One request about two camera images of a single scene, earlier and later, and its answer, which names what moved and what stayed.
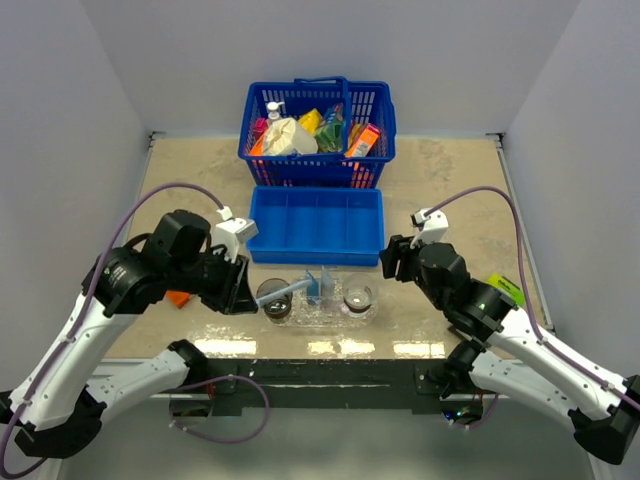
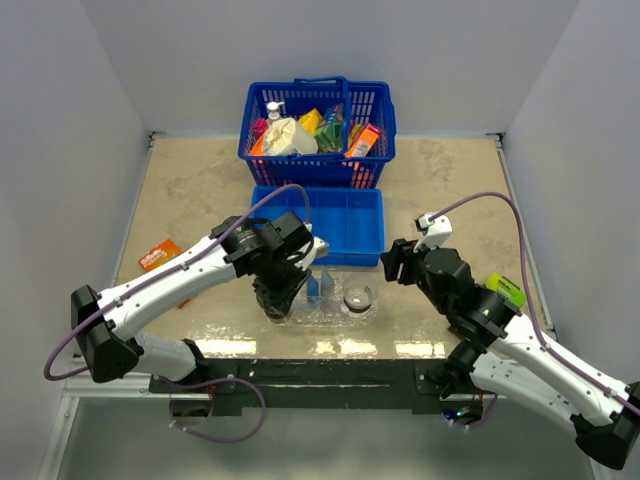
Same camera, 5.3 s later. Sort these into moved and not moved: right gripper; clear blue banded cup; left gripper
Moved: left gripper
Not moved: clear blue banded cup; right gripper
